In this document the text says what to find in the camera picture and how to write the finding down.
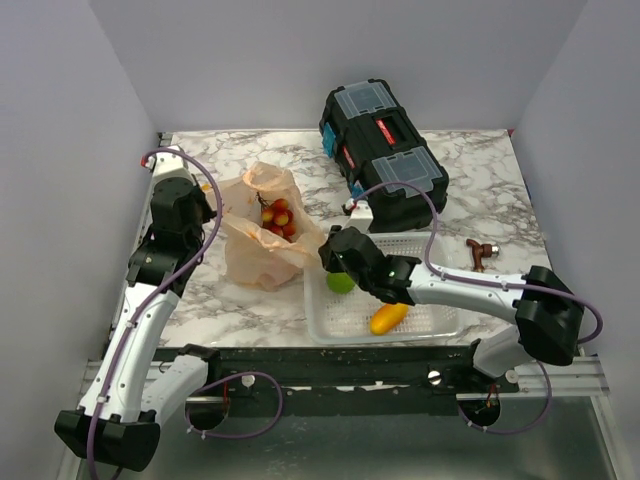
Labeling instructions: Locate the translucent orange plastic bag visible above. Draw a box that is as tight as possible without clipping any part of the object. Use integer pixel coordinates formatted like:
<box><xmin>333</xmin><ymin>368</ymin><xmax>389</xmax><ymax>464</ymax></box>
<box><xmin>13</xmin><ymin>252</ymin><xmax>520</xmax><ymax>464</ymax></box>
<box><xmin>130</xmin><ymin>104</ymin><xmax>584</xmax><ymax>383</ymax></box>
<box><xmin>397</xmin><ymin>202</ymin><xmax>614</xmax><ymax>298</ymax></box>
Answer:
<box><xmin>220</xmin><ymin>162</ymin><xmax>326</xmax><ymax>290</ymax></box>

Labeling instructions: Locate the red fake lychee bunch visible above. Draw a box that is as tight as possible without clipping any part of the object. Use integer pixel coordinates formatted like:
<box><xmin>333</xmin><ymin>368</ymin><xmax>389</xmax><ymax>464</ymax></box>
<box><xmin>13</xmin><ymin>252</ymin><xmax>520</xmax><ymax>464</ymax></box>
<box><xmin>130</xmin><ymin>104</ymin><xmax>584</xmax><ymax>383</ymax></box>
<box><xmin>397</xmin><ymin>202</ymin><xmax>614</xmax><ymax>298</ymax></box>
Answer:
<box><xmin>256</xmin><ymin>194</ymin><xmax>297</xmax><ymax>243</ymax></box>

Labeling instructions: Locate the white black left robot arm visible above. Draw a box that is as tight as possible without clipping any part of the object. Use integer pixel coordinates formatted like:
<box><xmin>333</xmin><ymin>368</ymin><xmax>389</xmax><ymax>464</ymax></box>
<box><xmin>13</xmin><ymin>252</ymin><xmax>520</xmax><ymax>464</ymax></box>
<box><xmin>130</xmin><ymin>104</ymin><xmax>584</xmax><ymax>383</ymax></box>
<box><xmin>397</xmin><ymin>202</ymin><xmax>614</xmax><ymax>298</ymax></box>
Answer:
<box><xmin>54</xmin><ymin>177</ymin><xmax>222</xmax><ymax>472</ymax></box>

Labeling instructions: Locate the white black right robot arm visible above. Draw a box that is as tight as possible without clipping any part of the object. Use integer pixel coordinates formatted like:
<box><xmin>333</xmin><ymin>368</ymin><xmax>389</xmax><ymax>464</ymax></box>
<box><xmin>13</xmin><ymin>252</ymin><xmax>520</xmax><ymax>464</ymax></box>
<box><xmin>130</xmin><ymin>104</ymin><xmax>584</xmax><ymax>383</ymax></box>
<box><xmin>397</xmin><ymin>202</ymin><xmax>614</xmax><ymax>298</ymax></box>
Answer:
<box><xmin>318</xmin><ymin>226</ymin><xmax>584</xmax><ymax>392</ymax></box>

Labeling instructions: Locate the green fake lime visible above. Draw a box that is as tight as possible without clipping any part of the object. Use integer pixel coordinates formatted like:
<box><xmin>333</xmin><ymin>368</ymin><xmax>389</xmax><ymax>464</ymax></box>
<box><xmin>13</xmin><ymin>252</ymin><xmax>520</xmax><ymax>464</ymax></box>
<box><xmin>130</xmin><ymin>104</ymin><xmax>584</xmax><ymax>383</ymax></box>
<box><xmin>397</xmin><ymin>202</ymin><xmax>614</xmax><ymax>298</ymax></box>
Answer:
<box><xmin>326</xmin><ymin>273</ymin><xmax>356</xmax><ymax>295</ymax></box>

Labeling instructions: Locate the orange yellow fake mango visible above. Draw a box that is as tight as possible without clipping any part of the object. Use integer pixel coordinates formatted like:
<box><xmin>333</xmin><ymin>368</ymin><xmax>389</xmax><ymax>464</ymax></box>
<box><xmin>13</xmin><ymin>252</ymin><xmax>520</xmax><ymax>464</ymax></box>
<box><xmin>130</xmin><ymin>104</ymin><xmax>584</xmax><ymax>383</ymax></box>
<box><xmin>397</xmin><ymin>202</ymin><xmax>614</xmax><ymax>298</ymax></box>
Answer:
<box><xmin>369</xmin><ymin>303</ymin><xmax>409</xmax><ymax>336</ymax></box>

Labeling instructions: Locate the white plastic basket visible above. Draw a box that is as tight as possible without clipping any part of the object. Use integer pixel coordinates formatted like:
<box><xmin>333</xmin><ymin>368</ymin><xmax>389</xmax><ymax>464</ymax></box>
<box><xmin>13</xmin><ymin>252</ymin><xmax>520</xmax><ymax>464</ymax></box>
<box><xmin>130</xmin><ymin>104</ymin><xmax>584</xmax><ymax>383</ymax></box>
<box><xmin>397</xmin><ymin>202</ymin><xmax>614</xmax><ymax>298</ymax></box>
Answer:
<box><xmin>302</xmin><ymin>230</ymin><xmax>465</xmax><ymax>346</ymax></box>

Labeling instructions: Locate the black plastic toolbox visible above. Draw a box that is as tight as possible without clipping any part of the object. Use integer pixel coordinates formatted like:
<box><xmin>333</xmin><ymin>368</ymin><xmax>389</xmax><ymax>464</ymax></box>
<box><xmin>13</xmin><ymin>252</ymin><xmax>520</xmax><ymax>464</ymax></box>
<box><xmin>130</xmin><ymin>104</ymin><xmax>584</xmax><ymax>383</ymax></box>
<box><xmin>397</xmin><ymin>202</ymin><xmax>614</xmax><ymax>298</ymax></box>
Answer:
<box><xmin>319</xmin><ymin>79</ymin><xmax>449</xmax><ymax>233</ymax></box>

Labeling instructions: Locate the brown metal fitting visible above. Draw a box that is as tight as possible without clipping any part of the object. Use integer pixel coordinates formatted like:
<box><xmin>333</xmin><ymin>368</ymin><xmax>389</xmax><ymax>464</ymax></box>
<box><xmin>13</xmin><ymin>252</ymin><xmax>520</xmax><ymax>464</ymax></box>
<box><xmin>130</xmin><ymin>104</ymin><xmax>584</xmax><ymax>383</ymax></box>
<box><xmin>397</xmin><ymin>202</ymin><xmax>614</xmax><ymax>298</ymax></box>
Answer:
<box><xmin>465</xmin><ymin>238</ymin><xmax>501</xmax><ymax>273</ymax></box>

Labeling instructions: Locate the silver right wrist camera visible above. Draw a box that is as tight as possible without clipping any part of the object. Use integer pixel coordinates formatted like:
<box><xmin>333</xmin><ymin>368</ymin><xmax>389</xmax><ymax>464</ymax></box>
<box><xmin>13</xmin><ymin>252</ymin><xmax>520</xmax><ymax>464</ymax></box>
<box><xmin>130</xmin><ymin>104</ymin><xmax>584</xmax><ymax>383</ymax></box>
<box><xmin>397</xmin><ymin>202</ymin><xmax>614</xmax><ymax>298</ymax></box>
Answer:
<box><xmin>343</xmin><ymin>199</ymin><xmax>374</xmax><ymax>234</ymax></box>

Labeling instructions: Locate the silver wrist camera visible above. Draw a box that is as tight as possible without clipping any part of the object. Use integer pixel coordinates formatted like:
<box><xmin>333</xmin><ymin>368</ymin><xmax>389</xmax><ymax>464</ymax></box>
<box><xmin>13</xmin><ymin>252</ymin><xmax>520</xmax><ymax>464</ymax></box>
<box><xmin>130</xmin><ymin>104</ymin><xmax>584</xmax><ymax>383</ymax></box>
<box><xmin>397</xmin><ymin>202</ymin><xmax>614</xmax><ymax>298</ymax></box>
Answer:
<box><xmin>343</xmin><ymin>199</ymin><xmax>374</xmax><ymax>234</ymax></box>
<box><xmin>141</xmin><ymin>145</ymin><xmax>196</xmax><ymax>187</ymax></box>

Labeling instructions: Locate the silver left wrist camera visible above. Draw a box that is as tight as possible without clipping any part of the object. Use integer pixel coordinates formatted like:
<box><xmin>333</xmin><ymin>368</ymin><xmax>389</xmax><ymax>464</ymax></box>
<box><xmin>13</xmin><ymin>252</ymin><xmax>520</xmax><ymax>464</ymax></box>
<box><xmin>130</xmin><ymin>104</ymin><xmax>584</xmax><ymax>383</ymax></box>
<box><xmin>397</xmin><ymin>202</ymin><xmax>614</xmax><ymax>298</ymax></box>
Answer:
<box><xmin>141</xmin><ymin>145</ymin><xmax>196</xmax><ymax>187</ymax></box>

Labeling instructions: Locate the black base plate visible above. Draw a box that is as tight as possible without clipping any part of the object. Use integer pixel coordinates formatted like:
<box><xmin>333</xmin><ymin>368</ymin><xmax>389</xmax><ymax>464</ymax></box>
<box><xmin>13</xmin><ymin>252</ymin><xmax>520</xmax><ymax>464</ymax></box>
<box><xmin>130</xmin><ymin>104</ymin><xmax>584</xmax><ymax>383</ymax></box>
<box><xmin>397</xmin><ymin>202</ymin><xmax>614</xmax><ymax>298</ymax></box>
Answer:
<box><xmin>102</xmin><ymin>344</ymin><xmax>586</xmax><ymax>419</ymax></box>

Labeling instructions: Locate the aluminium frame rail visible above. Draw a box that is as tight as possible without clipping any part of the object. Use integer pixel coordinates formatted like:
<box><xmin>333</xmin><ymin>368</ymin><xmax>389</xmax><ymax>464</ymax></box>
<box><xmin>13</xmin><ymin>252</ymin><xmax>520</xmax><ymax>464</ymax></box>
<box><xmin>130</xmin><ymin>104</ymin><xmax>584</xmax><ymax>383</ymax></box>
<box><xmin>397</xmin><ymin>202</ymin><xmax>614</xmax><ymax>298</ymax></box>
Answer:
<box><xmin>59</xmin><ymin>132</ymin><xmax>616</xmax><ymax>480</ymax></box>

